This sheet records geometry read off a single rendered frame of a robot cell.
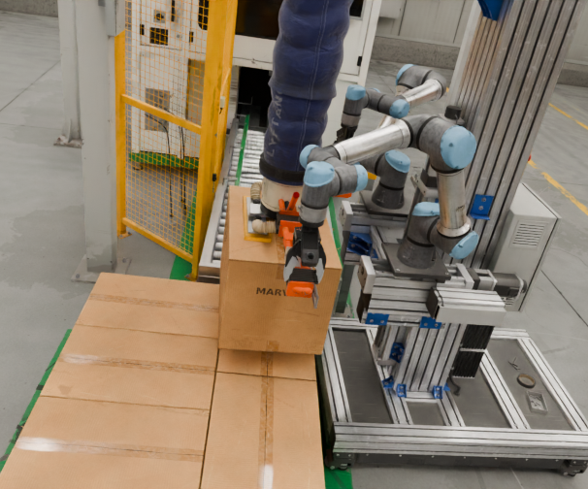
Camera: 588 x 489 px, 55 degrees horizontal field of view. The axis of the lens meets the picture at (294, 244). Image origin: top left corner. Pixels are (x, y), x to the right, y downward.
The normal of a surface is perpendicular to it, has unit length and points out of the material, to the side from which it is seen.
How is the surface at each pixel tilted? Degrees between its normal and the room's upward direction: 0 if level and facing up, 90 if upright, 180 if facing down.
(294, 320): 90
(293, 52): 76
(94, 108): 90
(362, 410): 0
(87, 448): 0
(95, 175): 90
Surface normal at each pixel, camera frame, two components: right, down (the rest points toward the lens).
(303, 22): -0.30, 0.14
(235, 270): 0.09, 0.51
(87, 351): 0.15, -0.86
